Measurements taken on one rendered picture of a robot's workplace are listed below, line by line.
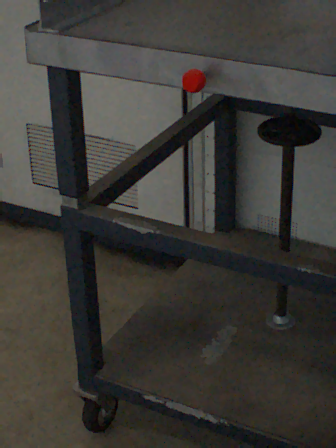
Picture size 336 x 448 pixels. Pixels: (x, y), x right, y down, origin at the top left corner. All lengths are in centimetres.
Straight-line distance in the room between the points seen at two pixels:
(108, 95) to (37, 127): 27
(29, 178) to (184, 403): 103
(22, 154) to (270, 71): 134
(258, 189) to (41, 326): 61
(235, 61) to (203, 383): 68
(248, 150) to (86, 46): 82
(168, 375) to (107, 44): 67
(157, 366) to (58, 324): 48
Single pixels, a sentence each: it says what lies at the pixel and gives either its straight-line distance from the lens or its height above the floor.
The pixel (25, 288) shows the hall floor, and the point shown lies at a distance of 226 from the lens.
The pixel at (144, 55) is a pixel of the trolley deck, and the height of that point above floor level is 83.
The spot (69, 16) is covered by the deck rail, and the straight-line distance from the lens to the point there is 140.
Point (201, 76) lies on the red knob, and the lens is 118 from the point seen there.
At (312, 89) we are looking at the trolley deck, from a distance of 116.
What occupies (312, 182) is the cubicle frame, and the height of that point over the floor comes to 32.
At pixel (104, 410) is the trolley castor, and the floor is 7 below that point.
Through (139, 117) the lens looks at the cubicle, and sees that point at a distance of 214.
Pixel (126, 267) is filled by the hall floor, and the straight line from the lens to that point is 230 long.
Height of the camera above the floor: 123
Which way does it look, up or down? 30 degrees down
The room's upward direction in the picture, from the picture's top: 2 degrees counter-clockwise
